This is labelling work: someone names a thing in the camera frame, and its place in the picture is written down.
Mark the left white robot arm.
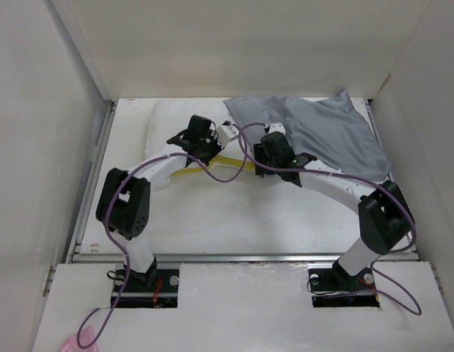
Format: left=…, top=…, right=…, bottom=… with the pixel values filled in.
left=95, top=115, right=222, bottom=291

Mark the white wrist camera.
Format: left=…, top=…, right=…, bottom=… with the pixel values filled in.
left=216, top=121, right=239, bottom=148
left=264, top=122, right=286, bottom=135

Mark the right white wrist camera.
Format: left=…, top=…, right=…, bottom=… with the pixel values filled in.
left=264, top=122, right=286, bottom=135

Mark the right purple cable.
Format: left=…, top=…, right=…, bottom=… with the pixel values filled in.
left=238, top=122, right=422, bottom=316

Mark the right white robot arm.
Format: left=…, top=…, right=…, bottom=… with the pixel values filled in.
left=253, top=131, right=415, bottom=291

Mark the white pillow with yellow edge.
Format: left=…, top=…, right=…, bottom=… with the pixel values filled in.
left=144, top=98, right=244, bottom=175

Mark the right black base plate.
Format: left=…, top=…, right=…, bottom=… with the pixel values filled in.
left=307, top=268, right=380, bottom=308

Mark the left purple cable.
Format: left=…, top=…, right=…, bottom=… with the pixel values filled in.
left=76, top=122, right=268, bottom=348

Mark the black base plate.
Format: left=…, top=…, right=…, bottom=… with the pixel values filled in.
left=307, top=268, right=380, bottom=308
left=106, top=266, right=180, bottom=309

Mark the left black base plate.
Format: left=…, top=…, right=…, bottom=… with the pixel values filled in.
left=106, top=266, right=180, bottom=309

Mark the pink plastic bag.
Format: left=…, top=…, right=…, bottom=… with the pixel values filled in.
left=59, top=326, right=98, bottom=352

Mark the purple cable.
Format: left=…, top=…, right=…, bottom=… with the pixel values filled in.
left=76, top=122, right=268, bottom=348
left=238, top=122, right=422, bottom=316

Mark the grey pillowcase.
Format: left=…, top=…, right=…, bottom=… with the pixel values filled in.
left=224, top=91, right=392, bottom=181

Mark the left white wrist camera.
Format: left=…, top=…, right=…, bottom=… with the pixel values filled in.
left=216, top=121, right=239, bottom=148

